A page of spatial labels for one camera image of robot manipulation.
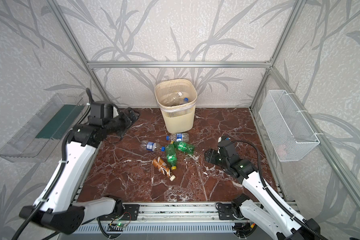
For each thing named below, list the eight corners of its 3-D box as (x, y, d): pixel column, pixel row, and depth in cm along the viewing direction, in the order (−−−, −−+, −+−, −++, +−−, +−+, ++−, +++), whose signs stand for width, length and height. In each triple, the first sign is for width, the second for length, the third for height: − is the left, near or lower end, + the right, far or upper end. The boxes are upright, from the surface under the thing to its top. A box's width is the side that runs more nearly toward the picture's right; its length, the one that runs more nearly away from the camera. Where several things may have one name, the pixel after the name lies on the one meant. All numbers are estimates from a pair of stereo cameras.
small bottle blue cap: (166, 144, 101) (165, 141, 97) (167, 136, 105) (166, 132, 102) (189, 144, 101) (189, 141, 97) (189, 136, 105) (189, 132, 102)
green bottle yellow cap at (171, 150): (164, 170, 89) (163, 167, 86) (167, 144, 101) (166, 141, 97) (176, 170, 89) (175, 167, 86) (177, 144, 101) (177, 141, 97)
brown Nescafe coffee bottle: (152, 164, 92) (150, 161, 87) (159, 158, 94) (157, 154, 90) (171, 182, 85) (171, 179, 80) (178, 175, 87) (177, 172, 83)
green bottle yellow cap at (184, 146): (172, 149, 99) (171, 145, 94) (175, 143, 102) (175, 138, 98) (192, 155, 96) (192, 151, 92) (195, 149, 99) (195, 144, 95)
